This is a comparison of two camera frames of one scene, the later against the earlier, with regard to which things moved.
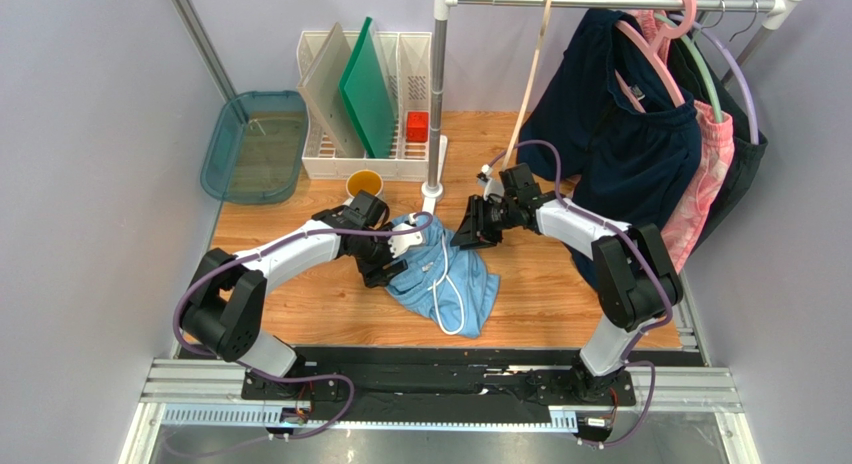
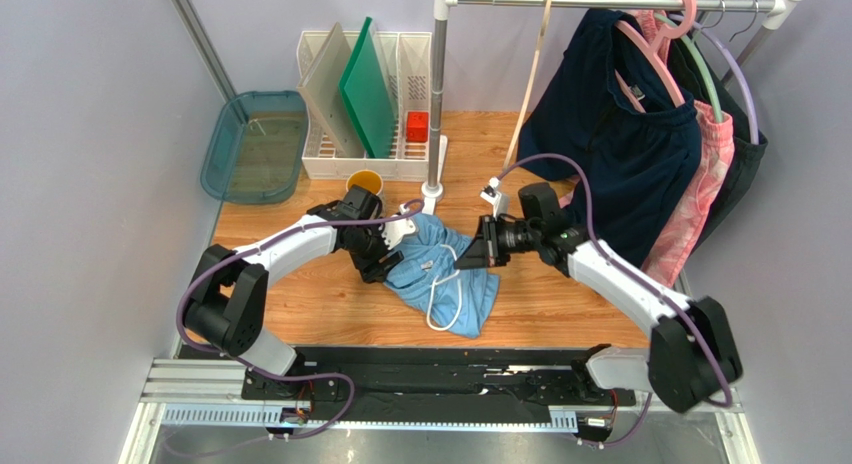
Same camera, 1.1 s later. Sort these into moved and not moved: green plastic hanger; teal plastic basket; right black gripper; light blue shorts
Moved: right black gripper
Not moved: teal plastic basket; light blue shorts; green plastic hanger
